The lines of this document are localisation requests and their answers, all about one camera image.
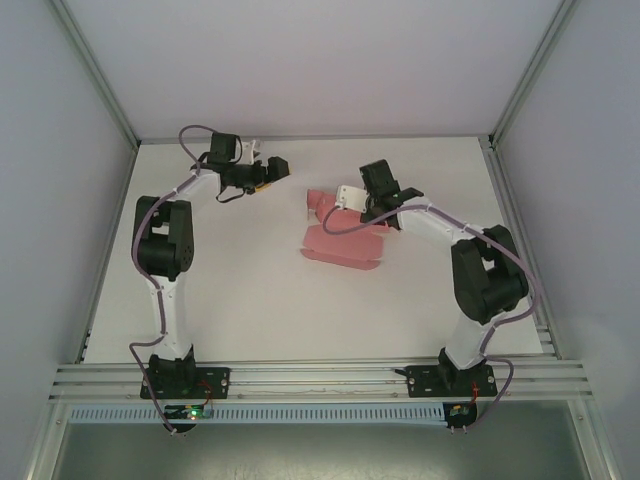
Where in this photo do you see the pink cloth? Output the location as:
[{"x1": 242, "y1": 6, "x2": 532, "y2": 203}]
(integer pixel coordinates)
[{"x1": 299, "y1": 188, "x2": 392, "y2": 272}]

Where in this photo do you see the circuit board with green light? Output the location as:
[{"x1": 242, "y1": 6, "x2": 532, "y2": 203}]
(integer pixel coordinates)
[{"x1": 166, "y1": 405, "x2": 214, "y2": 422}]

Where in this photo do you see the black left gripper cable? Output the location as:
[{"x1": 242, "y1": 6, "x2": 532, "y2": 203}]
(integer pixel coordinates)
[{"x1": 216, "y1": 178, "x2": 252, "y2": 204}]

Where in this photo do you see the aluminium rear table rail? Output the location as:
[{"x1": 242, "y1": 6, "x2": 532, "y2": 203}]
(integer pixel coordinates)
[{"x1": 135, "y1": 132, "x2": 494, "y2": 147}]

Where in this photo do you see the aluminium side table rail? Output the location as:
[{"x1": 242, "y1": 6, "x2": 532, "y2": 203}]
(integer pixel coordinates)
[
  {"x1": 480, "y1": 138, "x2": 564, "y2": 359},
  {"x1": 73, "y1": 143, "x2": 140, "y2": 365}
]

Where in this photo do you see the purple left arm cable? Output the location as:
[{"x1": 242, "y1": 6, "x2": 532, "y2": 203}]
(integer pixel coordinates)
[{"x1": 128, "y1": 124, "x2": 224, "y2": 439}]

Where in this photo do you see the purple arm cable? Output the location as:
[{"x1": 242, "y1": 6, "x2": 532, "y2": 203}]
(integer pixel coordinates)
[
  {"x1": 128, "y1": 124, "x2": 224, "y2": 439},
  {"x1": 322, "y1": 202, "x2": 546, "y2": 436}
]

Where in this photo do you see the aluminium mounting rail beam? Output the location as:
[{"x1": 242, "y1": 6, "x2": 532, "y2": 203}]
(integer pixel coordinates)
[{"x1": 47, "y1": 355, "x2": 595, "y2": 403}]

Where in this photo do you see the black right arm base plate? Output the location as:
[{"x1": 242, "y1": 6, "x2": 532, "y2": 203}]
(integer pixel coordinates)
[{"x1": 406, "y1": 364, "x2": 500, "y2": 400}]

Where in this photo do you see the aluminium frame post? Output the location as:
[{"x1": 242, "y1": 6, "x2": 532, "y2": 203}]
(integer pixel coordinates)
[
  {"x1": 488, "y1": 0, "x2": 584, "y2": 151},
  {"x1": 49, "y1": 0, "x2": 141, "y2": 151}
]

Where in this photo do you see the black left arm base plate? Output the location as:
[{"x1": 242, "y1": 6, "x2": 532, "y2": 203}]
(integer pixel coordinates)
[{"x1": 138, "y1": 366, "x2": 232, "y2": 401}]

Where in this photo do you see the white slotted cable duct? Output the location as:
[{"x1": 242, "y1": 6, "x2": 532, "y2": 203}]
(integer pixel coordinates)
[{"x1": 67, "y1": 402, "x2": 447, "y2": 427}]

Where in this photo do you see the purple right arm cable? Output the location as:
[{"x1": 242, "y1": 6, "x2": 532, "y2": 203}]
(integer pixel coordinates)
[{"x1": 322, "y1": 202, "x2": 546, "y2": 436}]

